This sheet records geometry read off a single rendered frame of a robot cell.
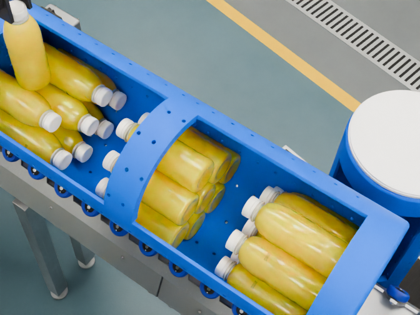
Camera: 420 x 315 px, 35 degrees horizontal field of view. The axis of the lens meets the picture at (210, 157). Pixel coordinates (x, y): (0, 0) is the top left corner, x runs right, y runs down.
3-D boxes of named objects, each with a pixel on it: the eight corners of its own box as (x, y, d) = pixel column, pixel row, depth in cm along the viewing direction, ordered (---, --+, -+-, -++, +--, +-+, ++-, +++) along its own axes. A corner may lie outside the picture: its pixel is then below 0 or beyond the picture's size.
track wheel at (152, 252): (159, 244, 129) (164, 240, 131) (141, 231, 130) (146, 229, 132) (151, 262, 131) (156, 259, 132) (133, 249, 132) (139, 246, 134)
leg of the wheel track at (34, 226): (60, 303, 224) (24, 213, 172) (47, 293, 226) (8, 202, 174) (71, 290, 227) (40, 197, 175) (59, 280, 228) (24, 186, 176)
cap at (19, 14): (32, 13, 119) (30, 5, 118) (16, 25, 117) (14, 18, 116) (17, 4, 120) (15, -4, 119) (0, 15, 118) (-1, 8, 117)
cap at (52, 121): (46, 110, 129) (53, 115, 128) (58, 111, 132) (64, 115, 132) (38, 128, 129) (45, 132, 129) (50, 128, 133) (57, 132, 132)
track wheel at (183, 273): (190, 264, 127) (195, 261, 129) (172, 252, 128) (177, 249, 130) (182, 283, 128) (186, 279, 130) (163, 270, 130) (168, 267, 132)
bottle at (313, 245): (333, 276, 107) (242, 219, 112) (330, 285, 113) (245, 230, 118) (355, 242, 109) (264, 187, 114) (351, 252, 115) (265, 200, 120)
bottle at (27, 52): (59, 77, 134) (44, 12, 119) (34, 97, 130) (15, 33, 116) (34, 61, 136) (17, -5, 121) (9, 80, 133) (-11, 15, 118)
